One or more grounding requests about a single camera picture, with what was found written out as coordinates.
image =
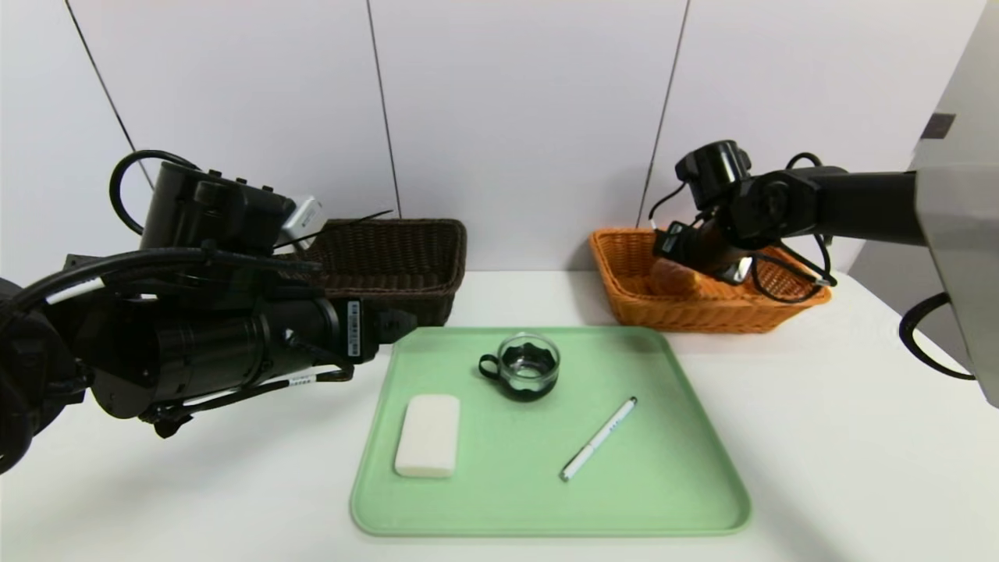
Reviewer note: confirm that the orange wicker basket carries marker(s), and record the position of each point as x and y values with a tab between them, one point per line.
702	316

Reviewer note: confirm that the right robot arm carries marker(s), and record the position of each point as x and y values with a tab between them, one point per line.
866	207

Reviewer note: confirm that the thin black zip tie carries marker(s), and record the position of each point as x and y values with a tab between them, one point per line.
351	223

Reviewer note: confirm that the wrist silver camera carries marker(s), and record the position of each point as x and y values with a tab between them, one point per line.
304	220
740	272

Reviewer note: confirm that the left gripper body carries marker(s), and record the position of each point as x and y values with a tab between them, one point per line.
355	329

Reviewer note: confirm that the dark wall plate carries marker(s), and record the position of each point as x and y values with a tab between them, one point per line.
936	126

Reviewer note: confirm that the brown bread bun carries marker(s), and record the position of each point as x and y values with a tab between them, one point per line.
675	279

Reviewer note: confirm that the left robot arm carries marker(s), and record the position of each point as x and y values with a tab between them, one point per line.
195	351

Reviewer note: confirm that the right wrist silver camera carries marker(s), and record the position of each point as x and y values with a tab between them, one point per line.
740	272

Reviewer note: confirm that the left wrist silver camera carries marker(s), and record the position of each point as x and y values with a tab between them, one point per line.
304	220

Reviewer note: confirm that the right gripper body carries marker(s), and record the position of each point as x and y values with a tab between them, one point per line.
673	239

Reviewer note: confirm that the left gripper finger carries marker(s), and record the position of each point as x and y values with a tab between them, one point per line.
396	326

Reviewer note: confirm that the green plastic tray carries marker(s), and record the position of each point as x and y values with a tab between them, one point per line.
507	468

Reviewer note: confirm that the white pen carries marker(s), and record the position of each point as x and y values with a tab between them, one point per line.
597	439

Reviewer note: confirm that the white soap bar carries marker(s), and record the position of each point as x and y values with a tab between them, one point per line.
428	433

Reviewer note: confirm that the dark brown wicker basket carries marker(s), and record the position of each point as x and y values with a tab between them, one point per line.
406	265

